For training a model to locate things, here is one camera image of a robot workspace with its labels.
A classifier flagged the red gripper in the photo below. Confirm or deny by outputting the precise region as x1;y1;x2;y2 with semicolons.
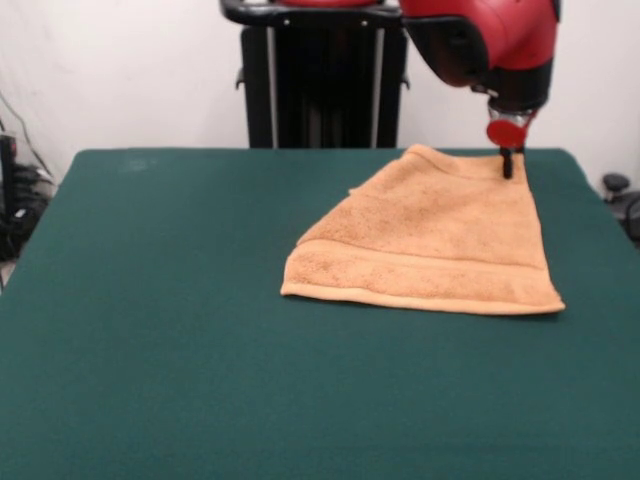
486;112;537;180

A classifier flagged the tan terry towel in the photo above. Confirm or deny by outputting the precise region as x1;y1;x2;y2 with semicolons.
279;143;567;316

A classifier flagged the dark green table cloth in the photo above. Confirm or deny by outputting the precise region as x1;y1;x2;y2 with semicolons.
0;147;640;480

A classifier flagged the black electronics box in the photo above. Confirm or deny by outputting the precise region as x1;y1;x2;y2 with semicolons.
0;132;19;214

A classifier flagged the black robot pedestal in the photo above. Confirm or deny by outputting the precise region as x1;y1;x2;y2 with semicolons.
218;0;416;149

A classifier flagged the black cable bundle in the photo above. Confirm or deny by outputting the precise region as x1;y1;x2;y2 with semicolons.
0;163;57;262

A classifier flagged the grey cable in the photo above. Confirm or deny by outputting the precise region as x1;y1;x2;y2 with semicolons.
0;92;51;176

